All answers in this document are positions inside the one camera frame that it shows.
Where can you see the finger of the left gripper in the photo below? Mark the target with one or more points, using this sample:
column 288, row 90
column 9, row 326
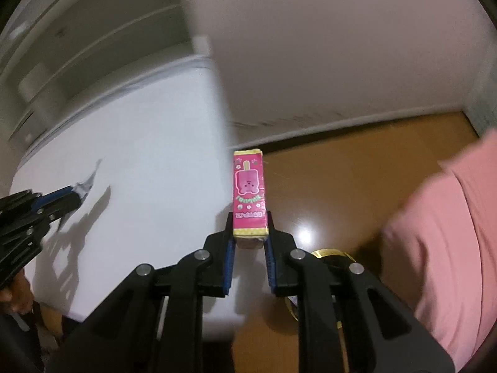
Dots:
column 62, row 210

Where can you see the person's left hand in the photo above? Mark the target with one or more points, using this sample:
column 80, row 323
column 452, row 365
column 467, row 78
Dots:
column 18, row 297

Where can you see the black gold-rimmed trash bin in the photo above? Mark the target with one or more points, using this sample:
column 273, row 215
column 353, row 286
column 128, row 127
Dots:
column 313, row 300

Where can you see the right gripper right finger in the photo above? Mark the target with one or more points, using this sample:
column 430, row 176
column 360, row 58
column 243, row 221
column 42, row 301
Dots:
column 348, row 320

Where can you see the silver foil wrapper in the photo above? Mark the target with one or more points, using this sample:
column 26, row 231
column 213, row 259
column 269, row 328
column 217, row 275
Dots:
column 82, row 189

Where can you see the white desk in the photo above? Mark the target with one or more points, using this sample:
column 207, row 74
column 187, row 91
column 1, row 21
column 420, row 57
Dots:
column 159, row 152

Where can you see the white shelf unit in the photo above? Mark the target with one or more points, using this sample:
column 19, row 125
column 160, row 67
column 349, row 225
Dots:
column 56, row 55

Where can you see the pink popsicle candy box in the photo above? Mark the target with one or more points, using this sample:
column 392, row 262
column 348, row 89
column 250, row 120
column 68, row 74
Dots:
column 250, row 226

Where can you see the pink bed blanket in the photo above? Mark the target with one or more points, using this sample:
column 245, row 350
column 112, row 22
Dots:
column 438, row 253

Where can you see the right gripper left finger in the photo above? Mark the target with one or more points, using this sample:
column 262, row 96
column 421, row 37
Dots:
column 152, row 321

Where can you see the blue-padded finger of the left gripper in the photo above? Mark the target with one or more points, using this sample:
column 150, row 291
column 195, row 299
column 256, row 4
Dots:
column 53, row 197

